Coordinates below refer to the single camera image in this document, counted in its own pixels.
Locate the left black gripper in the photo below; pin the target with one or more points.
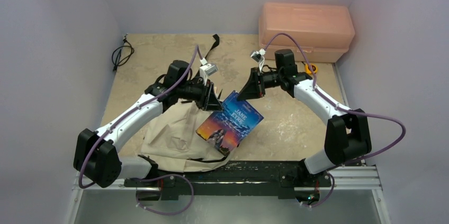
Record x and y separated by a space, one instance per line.
212 102

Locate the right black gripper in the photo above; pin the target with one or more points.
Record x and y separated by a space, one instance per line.
259 83

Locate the Jane Eyre paperback book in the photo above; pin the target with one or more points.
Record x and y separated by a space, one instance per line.
225 130

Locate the beige canvas backpack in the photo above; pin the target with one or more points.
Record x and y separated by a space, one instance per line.
171 140

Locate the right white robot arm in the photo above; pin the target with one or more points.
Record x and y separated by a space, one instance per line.
347 135

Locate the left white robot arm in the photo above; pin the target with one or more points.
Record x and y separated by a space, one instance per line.
97 151

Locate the yellow tape measure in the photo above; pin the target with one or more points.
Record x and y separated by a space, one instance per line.
310 69

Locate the pink plastic storage box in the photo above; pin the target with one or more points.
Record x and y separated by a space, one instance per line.
318 33

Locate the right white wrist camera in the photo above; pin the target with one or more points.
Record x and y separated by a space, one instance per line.
259 57

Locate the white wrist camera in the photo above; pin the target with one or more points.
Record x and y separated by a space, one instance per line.
259 57
206 69

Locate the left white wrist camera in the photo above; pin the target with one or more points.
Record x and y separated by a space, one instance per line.
206 69

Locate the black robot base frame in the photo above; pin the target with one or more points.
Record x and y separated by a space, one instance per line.
236 178

